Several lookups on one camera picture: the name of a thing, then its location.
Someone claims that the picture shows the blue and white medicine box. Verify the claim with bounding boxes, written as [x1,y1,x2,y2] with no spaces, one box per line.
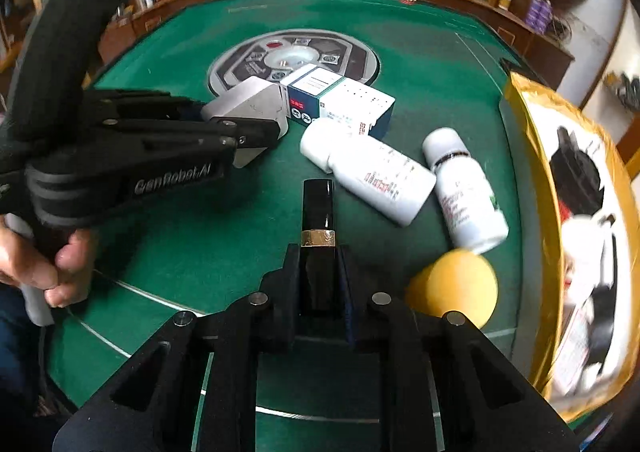
[279,63,347,127]

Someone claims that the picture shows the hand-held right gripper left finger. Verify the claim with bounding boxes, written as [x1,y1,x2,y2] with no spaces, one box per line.
[52,242,302,452]

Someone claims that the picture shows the yellow ball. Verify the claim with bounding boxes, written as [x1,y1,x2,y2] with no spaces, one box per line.
[404,249,500,329]

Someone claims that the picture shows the mahjong table control panel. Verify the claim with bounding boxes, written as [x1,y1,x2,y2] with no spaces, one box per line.
[206,29,379,98]

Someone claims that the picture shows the dark wooden cabinet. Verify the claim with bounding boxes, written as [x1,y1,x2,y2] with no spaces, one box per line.
[495,7,576,89]

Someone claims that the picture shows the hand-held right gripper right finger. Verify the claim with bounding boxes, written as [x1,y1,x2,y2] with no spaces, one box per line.
[336,245,581,452]

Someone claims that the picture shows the black tape roll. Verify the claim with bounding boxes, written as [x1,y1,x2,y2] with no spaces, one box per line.
[549,126,604,214]

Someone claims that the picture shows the white medicine bottle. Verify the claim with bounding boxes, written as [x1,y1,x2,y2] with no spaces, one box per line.
[299,117,437,228]

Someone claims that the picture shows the person's left hand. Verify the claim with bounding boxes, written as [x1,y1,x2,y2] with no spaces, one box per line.
[0,213,99,309]

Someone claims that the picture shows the white plastic box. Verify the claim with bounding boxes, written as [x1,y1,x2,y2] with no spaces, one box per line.
[200,76,291,169]

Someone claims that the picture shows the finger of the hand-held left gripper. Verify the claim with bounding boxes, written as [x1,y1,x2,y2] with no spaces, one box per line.
[85,90,204,122]
[99,117,282,167]

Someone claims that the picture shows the person's dark blue pants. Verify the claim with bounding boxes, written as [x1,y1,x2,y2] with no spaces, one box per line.
[0,282,76,435]

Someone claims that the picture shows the gold-lined white box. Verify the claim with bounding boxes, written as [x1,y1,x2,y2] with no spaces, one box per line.
[501,71,640,424]

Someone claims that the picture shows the green mahjong table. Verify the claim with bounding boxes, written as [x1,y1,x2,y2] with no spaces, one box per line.
[45,0,576,433]

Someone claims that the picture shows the white bottle with black ring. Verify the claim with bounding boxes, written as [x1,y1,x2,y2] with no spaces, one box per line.
[421,127,510,254]

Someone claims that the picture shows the black bottle with gold band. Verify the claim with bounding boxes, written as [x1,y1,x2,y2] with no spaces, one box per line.
[300,179,342,328]

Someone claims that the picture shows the white and teal medicine box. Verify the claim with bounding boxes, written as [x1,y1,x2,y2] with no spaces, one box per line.
[320,79,397,139]

